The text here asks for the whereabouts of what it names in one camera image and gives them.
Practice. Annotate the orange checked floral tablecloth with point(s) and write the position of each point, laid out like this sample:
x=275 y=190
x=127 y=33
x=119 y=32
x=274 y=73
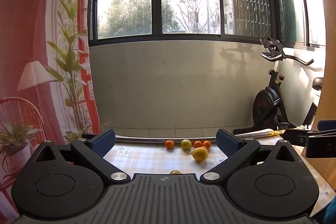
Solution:
x=147 y=158

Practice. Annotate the yellow green citrus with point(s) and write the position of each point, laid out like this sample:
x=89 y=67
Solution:
x=186 y=144

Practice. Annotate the black exercise bike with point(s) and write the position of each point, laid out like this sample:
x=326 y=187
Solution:
x=270 y=103

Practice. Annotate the blue pants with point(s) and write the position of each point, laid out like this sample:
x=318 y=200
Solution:
x=329 y=211

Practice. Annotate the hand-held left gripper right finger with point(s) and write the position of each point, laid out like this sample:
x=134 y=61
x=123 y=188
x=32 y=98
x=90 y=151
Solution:
x=228 y=144

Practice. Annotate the plant printed wall cloth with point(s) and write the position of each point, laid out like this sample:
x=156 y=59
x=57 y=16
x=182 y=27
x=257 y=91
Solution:
x=39 y=56

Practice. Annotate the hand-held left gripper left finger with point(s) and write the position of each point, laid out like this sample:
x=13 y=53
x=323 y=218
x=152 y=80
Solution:
x=103 y=144

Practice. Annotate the orange mandarin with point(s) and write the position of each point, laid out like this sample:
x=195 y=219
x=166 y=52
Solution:
x=207 y=144
x=198 y=144
x=169 y=144

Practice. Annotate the steel telescopic pole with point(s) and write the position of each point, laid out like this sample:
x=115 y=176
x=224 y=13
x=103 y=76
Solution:
x=147 y=139

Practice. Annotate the round yellow lemon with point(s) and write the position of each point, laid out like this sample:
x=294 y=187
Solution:
x=175 y=172

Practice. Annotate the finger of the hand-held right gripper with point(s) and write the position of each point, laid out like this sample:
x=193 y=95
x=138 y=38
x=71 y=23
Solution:
x=327 y=125
x=321 y=146

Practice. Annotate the pointed yellow lemon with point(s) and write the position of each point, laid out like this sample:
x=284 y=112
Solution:
x=200 y=154

